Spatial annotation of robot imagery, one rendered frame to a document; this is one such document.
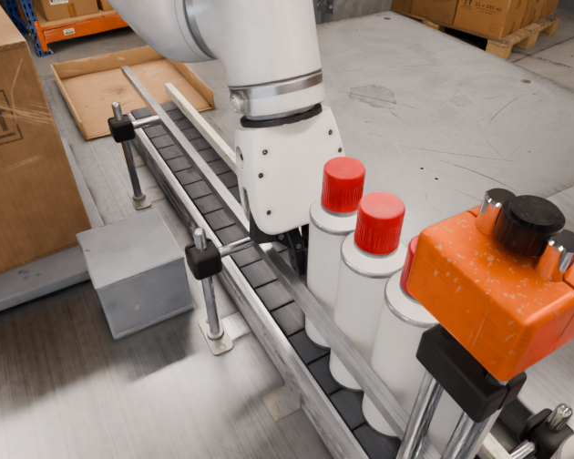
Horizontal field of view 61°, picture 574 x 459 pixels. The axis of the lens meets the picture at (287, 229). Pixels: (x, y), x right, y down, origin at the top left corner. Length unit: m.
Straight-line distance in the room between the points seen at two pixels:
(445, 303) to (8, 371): 0.53
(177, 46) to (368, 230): 0.23
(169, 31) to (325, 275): 0.25
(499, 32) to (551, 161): 2.76
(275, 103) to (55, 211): 0.36
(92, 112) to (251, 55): 0.70
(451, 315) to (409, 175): 0.69
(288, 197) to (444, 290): 0.29
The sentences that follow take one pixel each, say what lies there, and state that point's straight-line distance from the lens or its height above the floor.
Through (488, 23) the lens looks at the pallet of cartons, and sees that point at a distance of 3.71.
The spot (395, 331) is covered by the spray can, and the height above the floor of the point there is 1.02.
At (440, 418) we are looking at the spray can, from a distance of 0.37.
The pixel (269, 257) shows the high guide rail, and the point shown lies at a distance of 0.48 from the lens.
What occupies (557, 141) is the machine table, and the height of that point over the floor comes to 0.83.
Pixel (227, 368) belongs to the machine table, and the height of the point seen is 0.83.
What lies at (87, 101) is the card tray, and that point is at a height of 0.83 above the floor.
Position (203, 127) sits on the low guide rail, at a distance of 0.79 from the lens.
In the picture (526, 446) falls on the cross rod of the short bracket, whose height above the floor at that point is 0.91.
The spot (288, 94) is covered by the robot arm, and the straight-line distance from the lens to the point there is 0.41.
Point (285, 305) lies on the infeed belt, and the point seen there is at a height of 0.88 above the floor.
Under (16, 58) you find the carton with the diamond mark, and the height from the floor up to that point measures 1.10.
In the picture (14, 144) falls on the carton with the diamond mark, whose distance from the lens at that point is 0.62.
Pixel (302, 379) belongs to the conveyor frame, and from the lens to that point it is 0.49.
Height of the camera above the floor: 1.29
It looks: 41 degrees down
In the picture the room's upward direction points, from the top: straight up
